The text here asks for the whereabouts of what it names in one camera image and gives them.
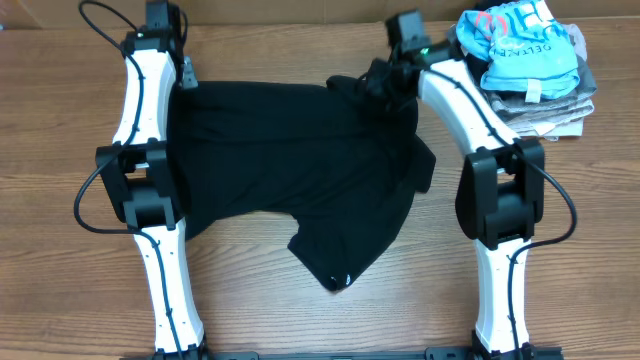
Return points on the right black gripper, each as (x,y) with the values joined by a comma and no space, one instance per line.
(374,84)

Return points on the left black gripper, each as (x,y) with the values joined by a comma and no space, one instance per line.
(189,77)

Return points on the black polo shirt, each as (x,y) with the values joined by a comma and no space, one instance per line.
(343,164)

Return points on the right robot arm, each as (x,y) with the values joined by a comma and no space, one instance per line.
(499,198)

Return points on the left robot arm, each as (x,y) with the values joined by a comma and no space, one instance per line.
(145,185)

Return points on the light blue printed t-shirt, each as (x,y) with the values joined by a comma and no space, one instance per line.
(526,50)

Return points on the beige folded garment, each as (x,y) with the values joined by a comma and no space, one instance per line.
(550,127)

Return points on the grey folded garment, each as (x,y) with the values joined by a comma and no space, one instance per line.
(531,72)

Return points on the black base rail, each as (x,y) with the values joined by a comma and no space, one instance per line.
(432,353)

